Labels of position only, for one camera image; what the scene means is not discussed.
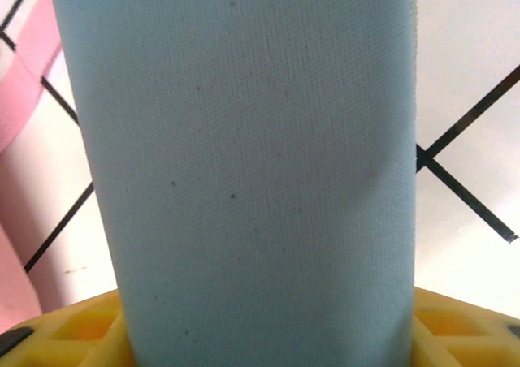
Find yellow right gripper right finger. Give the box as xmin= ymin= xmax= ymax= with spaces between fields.
xmin=412 ymin=285 xmax=520 ymax=367

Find pink backpack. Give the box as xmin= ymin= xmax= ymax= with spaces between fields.
xmin=0 ymin=0 xmax=78 ymax=323

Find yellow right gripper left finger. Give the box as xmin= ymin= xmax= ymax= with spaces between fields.
xmin=0 ymin=289 xmax=135 ymax=367

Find light blue pencil case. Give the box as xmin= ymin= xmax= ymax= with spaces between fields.
xmin=46 ymin=0 xmax=419 ymax=367

